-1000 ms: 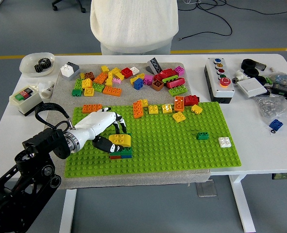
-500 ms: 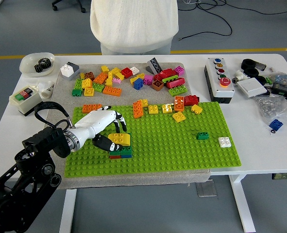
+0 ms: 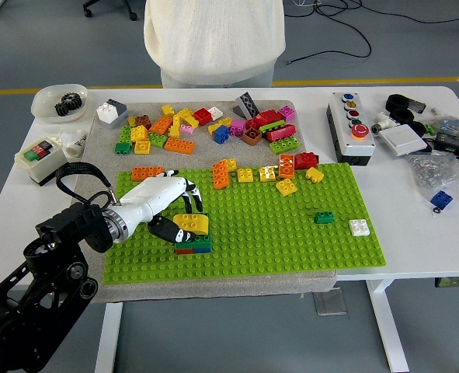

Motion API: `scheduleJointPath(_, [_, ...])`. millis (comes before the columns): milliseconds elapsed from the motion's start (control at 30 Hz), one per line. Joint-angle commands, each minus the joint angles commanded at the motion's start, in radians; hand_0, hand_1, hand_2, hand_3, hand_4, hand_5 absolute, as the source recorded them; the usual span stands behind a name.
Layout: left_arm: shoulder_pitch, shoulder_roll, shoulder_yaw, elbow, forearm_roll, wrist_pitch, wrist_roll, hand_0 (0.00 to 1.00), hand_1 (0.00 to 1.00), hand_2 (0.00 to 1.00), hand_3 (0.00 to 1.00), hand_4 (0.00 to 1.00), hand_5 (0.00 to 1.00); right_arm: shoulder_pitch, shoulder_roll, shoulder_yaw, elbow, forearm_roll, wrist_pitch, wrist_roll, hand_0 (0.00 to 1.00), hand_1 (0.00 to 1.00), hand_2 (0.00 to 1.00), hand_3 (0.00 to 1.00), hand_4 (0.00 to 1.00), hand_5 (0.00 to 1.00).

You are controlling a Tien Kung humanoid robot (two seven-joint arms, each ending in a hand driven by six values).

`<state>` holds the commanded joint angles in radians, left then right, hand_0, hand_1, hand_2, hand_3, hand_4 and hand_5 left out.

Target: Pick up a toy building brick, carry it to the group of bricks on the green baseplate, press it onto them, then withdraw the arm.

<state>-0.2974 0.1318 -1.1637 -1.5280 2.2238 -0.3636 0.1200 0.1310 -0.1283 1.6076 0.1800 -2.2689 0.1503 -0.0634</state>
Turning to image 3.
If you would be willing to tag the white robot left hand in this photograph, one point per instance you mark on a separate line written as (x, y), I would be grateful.
(155, 194)

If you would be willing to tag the yellow curved brick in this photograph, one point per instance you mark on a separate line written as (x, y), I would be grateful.
(194, 222)

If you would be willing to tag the magenta square brick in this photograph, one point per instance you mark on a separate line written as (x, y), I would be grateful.
(237, 129)

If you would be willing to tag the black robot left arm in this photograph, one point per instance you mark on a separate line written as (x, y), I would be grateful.
(74, 225)

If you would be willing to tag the orange long brick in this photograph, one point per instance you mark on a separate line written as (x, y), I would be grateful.
(220, 175)
(179, 146)
(286, 166)
(147, 173)

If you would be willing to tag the yellow square brick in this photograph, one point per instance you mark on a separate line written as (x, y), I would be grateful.
(286, 187)
(268, 174)
(139, 133)
(245, 175)
(142, 147)

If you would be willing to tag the small dark green brick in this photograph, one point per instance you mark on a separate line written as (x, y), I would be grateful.
(122, 148)
(324, 218)

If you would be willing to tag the dark green long brick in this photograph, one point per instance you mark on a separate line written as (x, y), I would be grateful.
(202, 241)
(184, 245)

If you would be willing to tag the red flat brick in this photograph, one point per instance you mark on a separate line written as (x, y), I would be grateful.
(183, 251)

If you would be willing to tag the lime long brick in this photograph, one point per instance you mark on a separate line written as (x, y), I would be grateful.
(285, 145)
(125, 134)

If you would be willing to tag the yellow narrow brick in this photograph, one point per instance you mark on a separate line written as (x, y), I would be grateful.
(175, 128)

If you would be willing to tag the pink flat brick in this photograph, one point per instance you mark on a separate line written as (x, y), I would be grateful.
(186, 130)

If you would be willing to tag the blue flat brick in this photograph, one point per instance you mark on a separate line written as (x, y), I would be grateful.
(202, 249)

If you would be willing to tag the small yellow brick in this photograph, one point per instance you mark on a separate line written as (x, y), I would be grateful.
(314, 175)
(231, 165)
(132, 121)
(167, 111)

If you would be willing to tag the red square brick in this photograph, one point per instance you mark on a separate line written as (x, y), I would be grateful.
(202, 116)

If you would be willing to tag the white square brick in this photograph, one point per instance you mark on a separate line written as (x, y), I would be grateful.
(359, 227)
(106, 110)

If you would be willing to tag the green studded baseplate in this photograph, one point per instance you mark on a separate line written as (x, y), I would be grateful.
(252, 233)

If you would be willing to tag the brown square brick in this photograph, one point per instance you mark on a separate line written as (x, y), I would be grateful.
(252, 136)

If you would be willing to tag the grey patterned sloped brick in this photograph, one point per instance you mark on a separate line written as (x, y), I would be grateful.
(246, 104)

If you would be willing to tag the lime flat brick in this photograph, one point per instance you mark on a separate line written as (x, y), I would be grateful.
(272, 126)

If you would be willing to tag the large red brick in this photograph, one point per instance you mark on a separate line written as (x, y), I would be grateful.
(266, 116)

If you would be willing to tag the red long brick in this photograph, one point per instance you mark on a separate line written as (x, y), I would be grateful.
(280, 133)

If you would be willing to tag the white plastic tube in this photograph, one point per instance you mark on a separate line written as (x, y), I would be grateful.
(77, 141)

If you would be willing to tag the grey-brown mat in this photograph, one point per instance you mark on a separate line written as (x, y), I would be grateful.
(213, 291)

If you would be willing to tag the black gear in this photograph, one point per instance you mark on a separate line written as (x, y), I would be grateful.
(73, 101)
(62, 109)

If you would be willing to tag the white bowl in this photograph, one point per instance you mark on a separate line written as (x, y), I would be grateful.
(44, 103)

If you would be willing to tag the white table leg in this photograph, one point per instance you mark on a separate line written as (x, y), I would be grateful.
(108, 338)
(392, 334)

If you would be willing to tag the person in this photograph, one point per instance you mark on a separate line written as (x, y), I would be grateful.
(213, 39)

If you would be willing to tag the black office chair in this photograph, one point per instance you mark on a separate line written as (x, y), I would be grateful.
(133, 16)

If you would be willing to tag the grey button control box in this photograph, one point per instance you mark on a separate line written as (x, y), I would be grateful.
(349, 136)

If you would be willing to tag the white pipe fitting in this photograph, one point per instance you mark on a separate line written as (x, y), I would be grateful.
(382, 122)

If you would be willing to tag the grey black block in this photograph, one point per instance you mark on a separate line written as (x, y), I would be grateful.
(417, 105)

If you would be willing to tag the small green part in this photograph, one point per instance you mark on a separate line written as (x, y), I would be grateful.
(430, 128)

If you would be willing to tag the clear bag of screws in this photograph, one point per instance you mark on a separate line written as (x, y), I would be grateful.
(442, 171)

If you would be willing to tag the black power adapter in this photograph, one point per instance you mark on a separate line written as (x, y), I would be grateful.
(452, 143)

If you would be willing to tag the clear bag of parts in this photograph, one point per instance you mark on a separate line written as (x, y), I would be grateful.
(452, 125)

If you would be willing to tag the table control panel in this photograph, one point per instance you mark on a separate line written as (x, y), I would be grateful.
(456, 282)

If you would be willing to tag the beige switch box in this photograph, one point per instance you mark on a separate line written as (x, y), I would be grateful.
(35, 153)

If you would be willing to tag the white switch plate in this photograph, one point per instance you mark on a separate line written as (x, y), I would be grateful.
(403, 140)

